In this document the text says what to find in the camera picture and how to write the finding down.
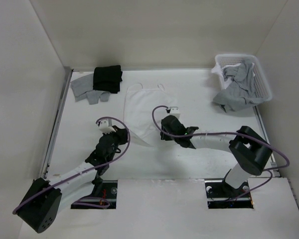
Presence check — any white tank top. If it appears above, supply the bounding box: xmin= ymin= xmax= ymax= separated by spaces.
xmin=124 ymin=83 xmax=178 ymax=148

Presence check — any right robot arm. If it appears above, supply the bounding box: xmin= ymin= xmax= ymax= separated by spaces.
xmin=160 ymin=116 xmax=273 ymax=197

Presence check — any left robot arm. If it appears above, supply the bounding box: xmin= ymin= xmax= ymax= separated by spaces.
xmin=13 ymin=126 xmax=130 ymax=234

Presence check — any black folded tank top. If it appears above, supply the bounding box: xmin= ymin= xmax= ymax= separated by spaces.
xmin=93 ymin=65 xmax=123 ymax=94

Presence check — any grey folded tank top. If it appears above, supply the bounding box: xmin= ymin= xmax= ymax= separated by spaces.
xmin=70 ymin=74 xmax=111 ymax=105

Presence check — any grey crumpled tank top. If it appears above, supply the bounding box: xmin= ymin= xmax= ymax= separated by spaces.
xmin=213 ymin=59 xmax=265 ymax=112

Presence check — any white garment in basket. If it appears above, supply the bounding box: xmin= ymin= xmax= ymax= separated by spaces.
xmin=211 ymin=63 xmax=241 ymax=89

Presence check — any white plastic basket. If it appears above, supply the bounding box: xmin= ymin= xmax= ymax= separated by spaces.
xmin=214 ymin=53 xmax=274 ymax=103

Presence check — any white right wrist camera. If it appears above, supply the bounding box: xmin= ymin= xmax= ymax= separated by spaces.
xmin=165 ymin=107 xmax=180 ymax=119

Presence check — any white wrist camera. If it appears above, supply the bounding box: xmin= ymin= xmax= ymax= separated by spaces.
xmin=96 ymin=119 xmax=116 ymax=134
xmin=165 ymin=107 xmax=180 ymax=119

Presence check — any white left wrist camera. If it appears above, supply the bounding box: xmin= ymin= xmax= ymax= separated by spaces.
xmin=96 ymin=119 xmax=116 ymax=134

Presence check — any left metal table rail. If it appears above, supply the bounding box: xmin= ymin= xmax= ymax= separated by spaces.
xmin=38 ymin=66 xmax=73 ymax=178

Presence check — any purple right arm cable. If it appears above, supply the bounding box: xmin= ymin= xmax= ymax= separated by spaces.
xmin=151 ymin=105 xmax=290 ymax=201

